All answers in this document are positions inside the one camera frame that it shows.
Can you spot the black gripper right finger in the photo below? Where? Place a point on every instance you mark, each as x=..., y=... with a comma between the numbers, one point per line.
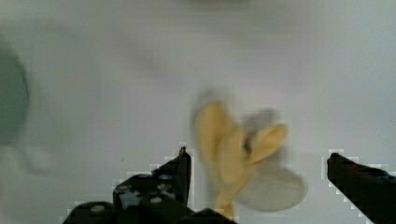
x=371, y=190

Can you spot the green mug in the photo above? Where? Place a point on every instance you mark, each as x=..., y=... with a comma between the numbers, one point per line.
x=14, y=96

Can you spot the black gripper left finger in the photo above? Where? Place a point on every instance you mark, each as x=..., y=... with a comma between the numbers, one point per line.
x=159, y=197

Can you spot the peeled toy banana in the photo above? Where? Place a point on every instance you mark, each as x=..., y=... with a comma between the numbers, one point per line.
x=237, y=163

